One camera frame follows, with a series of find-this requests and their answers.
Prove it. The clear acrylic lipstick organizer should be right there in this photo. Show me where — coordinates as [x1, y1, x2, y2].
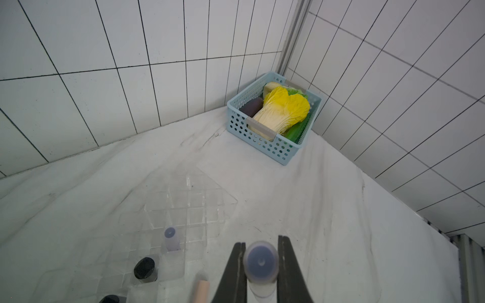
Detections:
[30, 167, 237, 302]

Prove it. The purple lip balm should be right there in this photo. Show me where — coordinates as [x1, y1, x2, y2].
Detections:
[164, 227, 181, 251]
[243, 241, 279, 302]

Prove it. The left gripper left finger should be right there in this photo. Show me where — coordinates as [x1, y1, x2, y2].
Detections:
[212, 242, 248, 303]

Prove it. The blue plastic basket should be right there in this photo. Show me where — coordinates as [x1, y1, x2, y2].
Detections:
[227, 72, 322, 165]

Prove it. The dark eggplant toy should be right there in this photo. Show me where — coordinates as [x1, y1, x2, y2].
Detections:
[240, 97, 263, 117]

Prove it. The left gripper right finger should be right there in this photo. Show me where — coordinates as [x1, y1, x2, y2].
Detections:
[277, 235, 313, 303]

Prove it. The yellow green toy cabbage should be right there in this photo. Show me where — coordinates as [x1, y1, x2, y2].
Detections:
[253, 82, 310, 143]

